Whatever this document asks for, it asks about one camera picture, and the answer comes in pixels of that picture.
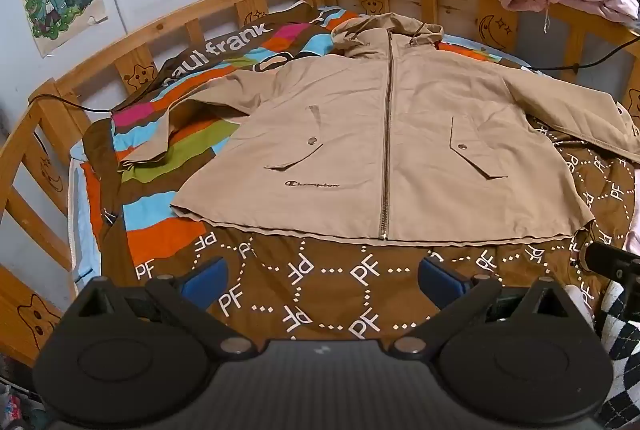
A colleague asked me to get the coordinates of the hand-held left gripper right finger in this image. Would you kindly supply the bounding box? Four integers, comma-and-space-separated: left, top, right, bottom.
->
392, 256, 574, 358

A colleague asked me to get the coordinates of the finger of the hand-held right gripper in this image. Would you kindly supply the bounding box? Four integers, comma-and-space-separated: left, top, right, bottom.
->
584, 241, 640, 284

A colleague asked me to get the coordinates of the brown colourful printed blanket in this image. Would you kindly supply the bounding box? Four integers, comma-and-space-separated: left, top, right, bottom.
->
82, 3, 637, 342

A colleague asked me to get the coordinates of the wooden bed frame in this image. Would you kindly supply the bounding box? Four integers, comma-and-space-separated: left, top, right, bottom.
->
0, 0, 640, 367

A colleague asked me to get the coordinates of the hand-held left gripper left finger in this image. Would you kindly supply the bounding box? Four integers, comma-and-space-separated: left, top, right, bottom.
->
74, 256, 258, 359

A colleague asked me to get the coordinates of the black white argyle cloth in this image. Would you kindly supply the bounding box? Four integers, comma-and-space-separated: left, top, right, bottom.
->
592, 279, 640, 430

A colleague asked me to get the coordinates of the black cable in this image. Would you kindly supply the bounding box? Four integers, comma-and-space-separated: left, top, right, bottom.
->
27, 94, 119, 114
520, 35, 640, 74

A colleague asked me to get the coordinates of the beige hooded zip jacket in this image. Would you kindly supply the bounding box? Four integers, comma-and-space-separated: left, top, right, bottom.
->
117, 13, 640, 247

